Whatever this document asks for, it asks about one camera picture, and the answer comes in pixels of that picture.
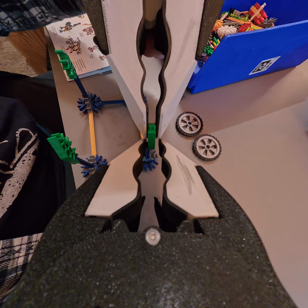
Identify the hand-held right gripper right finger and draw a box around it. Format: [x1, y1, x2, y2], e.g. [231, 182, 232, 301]
[159, 141, 220, 219]

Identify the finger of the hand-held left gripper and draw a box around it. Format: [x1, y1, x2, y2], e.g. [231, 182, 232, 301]
[103, 0, 148, 136]
[156, 0, 206, 138]

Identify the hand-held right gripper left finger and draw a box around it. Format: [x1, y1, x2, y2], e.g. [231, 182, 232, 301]
[85, 140, 146, 218]

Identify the pile of colourful toy pieces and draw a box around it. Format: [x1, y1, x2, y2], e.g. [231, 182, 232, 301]
[197, 3, 277, 65]

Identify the blue bin with white label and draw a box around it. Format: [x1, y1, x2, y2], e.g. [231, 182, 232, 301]
[188, 0, 308, 94]

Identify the blue yellow toy rod frame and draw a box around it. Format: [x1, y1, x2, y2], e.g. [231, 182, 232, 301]
[47, 50, 162, 177]

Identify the person's left forearm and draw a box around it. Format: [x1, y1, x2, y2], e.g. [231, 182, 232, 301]
[0, 0, 88, 37]

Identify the toy instruction sheet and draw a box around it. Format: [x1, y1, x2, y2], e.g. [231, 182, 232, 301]
[44, 15, 112, 81]

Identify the black toy wheel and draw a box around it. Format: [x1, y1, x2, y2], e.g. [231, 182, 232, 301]
[175, 112, 203, 137]
[193, 134, 223, 162]

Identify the person's dark printed shirt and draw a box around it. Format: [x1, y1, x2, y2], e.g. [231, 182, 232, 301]
[0, 72, 76, 241]

